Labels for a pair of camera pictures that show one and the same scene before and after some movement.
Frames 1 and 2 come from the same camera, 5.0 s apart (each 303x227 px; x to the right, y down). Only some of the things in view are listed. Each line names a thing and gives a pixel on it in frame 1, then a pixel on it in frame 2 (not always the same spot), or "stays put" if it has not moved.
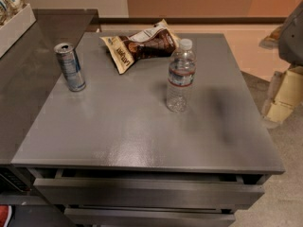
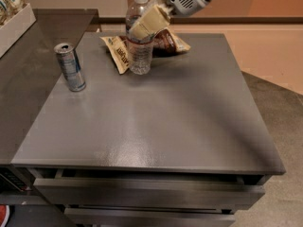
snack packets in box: [11, 2] stays put
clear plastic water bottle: [182, 65] to [140, 51]
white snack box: [15, 26] stays put
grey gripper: [292, 46] to [177, 0]
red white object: [6, 211] stays put
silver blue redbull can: [70, 64] stays put
